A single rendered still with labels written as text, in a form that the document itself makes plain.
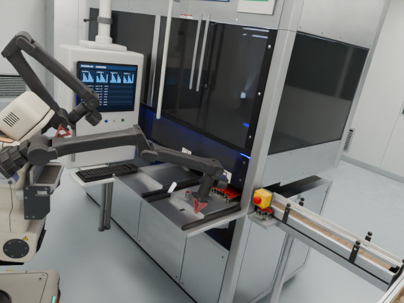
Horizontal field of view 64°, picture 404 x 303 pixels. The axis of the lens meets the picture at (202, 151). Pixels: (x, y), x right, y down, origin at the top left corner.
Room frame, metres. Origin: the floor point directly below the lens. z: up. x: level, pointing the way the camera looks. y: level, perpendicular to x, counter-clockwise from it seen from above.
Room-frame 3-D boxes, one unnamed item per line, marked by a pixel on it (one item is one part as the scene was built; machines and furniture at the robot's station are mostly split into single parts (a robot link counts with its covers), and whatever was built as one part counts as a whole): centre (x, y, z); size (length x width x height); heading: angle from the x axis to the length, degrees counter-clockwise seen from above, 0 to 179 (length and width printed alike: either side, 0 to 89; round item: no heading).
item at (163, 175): (1.83, 0.16, 0.90); 0.34 x 0.26 x 0.04; 135
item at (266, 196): (1.50, -0.35, 1.00); 0.08 x 0.07 x 0.07; 135
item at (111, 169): (1.90, 0.56, 0.82); 0.40 x 0.14 x 0.02; 135
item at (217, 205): (1.59, -0.08, 0.90); 0.34 x 0.26 x 0.04; 136
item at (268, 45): (1.58, -0.23, 1.40); 0.04 x 0.01 x 0.80; 45
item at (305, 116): (1.88, -0.63, 1.51); 0.85 x 0.01 x 0.59; 135
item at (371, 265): (1.40, -0.65, 0.92); 0.69 x 0.16 x 0.16; 45
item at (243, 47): (1.72, -0.10, 1.51); 0.43 x 0.01 x 0.59; 45
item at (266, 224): (1.52, -0.39, 0.87); 0.14 x 0.13 x 0.02; 135
